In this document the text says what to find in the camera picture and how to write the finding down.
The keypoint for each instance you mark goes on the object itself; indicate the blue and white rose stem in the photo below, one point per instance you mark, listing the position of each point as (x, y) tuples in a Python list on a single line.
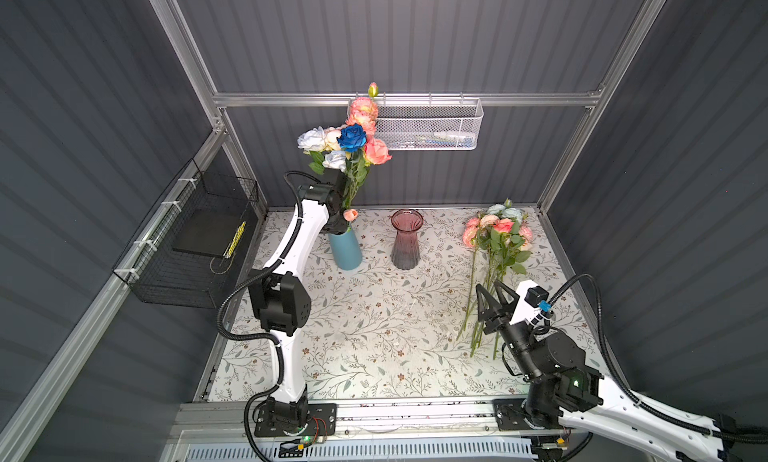
[(350, 161)]

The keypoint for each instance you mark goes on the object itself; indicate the pink glass vase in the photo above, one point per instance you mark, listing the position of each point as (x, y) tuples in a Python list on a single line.
[(406, 253)]

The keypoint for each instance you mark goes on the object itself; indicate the yellow pen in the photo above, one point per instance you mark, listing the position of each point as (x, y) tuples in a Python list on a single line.
[(231, 248)]

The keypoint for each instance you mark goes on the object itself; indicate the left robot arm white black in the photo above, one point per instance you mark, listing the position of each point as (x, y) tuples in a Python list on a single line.
[(282, 304)]

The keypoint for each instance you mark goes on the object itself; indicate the black wire basket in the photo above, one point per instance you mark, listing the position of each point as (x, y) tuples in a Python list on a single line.
[(158, 275)]

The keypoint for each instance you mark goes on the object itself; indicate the pale pink rose stem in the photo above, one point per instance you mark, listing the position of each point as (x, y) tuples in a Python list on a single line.
[(331, 137)]

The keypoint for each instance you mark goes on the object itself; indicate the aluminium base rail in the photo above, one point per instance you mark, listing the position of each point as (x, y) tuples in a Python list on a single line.
[(462, 416)]

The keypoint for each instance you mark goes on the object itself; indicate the bunch of artificial flowers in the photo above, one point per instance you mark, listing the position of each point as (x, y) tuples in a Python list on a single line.
[(500, 241)]

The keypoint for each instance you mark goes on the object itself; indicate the cream white rose stem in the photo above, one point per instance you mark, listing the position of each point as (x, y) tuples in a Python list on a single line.
[(312, 143)]

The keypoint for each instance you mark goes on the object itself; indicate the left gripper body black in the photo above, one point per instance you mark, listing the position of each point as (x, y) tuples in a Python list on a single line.
[(337, 224)]

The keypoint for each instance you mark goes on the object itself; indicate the peach peony stem with bud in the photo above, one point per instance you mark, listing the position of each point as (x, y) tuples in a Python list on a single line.
[(364, 111)]

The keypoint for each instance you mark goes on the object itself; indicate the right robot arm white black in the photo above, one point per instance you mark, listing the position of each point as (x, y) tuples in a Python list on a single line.
[(564, 392)]

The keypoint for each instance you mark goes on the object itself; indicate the black pad in basket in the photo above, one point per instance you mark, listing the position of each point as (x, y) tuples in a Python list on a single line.
[(206, 233)]

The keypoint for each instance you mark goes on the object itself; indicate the white wire mesh basket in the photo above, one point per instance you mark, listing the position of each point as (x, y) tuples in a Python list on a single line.
[(403, 115)]

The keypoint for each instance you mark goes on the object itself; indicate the teal ceramic vase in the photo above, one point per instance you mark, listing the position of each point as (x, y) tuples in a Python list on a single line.
[(346, 250)]

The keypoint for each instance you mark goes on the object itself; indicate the pink tulip stem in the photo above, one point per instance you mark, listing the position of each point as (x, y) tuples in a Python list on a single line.
[(350, 215)]

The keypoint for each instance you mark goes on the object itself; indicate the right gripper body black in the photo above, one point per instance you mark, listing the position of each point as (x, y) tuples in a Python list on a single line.
[(519, 337)]

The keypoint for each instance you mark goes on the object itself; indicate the items in white basket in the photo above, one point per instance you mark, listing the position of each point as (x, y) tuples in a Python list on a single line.
[(449, 140)]

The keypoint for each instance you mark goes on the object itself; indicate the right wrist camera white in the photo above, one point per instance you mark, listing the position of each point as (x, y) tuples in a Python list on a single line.
[(532, 306)]

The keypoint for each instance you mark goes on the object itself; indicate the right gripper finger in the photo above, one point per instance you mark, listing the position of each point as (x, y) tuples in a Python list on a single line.
[(489, 310), (507, 299)]

